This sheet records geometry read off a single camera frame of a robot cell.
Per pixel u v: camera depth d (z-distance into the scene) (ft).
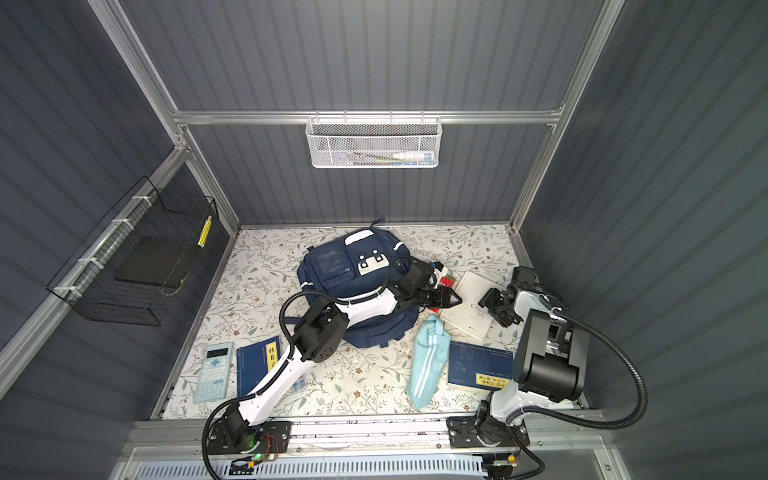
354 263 3.36
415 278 2.67
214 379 2.70
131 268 2.35
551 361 1.60
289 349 2.07
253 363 2.79
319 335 2.10
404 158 2.95
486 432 2.26
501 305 2.65
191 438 2.48
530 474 2.19
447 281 3.34
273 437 2.38
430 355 2.71
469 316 3.07
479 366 2.76
